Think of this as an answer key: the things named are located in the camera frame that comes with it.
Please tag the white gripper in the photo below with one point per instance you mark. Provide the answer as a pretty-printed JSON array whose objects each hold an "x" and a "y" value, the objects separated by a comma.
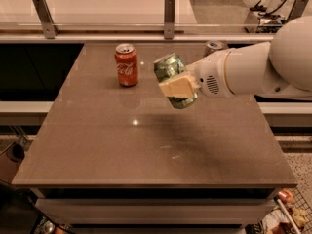
[{"x": 211, "y": 75}]

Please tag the green soda can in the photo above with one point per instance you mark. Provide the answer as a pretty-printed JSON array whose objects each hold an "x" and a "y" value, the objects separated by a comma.
[{"x": 167, "y": 67}]

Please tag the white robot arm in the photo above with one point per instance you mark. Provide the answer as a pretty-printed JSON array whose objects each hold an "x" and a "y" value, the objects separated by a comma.
[{"x": 280, "y": 68}]

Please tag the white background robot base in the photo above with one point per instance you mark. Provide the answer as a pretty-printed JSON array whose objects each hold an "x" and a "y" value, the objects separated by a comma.
[{"x": 265, "y": 19}]

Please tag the slim silver energy can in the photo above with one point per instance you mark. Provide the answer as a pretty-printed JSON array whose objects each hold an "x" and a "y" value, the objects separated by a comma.
[{"x": 214, "y": 46}]

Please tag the red Coca-Cola can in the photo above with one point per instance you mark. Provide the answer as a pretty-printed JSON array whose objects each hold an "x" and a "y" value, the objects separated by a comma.
[{"x": 126, "y": 64}]

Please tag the glass railing panel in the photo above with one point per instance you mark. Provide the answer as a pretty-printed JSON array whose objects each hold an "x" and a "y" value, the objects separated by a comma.
[{"x": 125, "y": 32}]

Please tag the middle metal railing bracket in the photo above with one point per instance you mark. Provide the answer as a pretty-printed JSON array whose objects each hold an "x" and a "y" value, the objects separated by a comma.
[{"x": 169, "y": 18}]

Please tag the metal railing bracket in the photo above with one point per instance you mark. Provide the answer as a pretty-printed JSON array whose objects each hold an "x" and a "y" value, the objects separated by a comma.
[
  {"x": 45, "y": 16},
  {"x": 297, "y": 9},
  {"x": 169, "y": 18}
]

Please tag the right metal railing bracket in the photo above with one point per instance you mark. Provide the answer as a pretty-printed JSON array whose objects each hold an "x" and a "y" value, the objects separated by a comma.
[{"x": 297, "y": 9}]

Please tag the left metal railing bracket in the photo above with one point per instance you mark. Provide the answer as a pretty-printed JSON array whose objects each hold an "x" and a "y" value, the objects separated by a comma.
[{"x": 45, "y": 16}]

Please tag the wire basket with items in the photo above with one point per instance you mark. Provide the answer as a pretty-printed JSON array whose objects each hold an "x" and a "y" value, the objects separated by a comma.
[{"x": 291, "y": 215}]

